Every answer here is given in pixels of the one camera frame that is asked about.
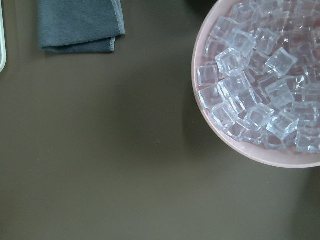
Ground clear ice cubes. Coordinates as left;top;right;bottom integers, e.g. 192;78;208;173
196;0;320;154

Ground pink bowl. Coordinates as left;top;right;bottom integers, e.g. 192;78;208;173
191;0;320;169

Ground grey folded cloth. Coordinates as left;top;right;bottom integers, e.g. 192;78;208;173
38;0;125;53

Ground white serving tray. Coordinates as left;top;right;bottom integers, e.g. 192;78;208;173
0;2;7;73

